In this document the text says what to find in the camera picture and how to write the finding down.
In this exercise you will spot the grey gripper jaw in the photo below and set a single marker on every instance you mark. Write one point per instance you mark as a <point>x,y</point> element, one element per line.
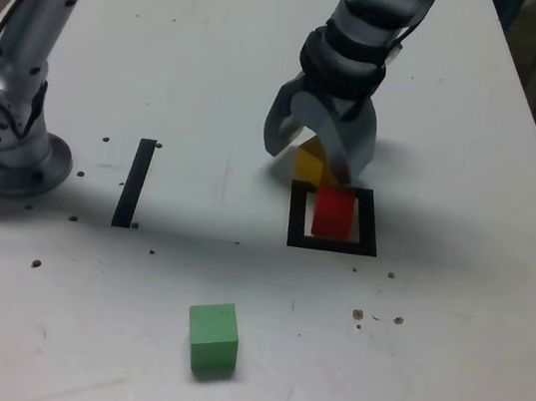
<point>357,143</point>
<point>276,121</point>

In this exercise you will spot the yellow cube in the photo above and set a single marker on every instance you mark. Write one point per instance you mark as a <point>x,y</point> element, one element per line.
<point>308,166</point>

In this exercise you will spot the red cube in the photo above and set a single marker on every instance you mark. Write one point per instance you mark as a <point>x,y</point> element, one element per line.
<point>331,215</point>

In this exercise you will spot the green cube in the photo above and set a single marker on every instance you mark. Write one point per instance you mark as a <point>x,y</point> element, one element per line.
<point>213,344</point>

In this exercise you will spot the black tape square outline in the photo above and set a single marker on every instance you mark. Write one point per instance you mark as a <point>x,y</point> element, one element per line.
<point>296,215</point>

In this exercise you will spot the black tape strip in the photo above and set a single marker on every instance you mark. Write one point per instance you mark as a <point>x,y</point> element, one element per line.
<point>133,185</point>

